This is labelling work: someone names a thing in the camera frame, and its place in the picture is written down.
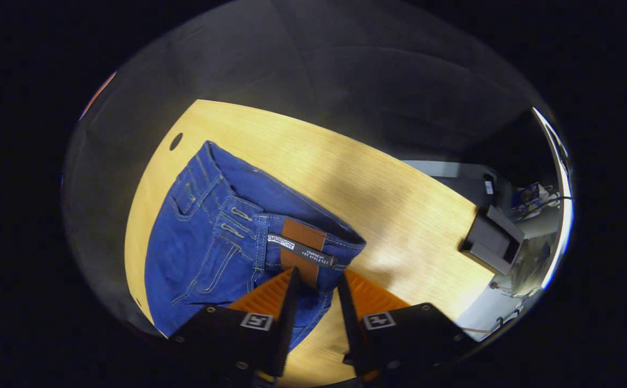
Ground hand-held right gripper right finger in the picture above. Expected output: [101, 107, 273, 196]
[337, 268, 480, 384]

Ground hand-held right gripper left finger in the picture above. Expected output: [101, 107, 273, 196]
[168, 268, 301, 388]

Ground blue denim jeans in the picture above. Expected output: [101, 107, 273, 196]
[144, 140, 368, 354]

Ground black box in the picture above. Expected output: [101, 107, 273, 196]
[458, 205, 525, 276]

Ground black device with white label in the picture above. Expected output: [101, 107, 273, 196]
[431, 174, 514, 216]

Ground grey side table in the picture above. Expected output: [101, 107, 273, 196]
[400, 160, 513, 211]

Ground blue white packet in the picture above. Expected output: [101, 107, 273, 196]
[512, 182, 548, 210]

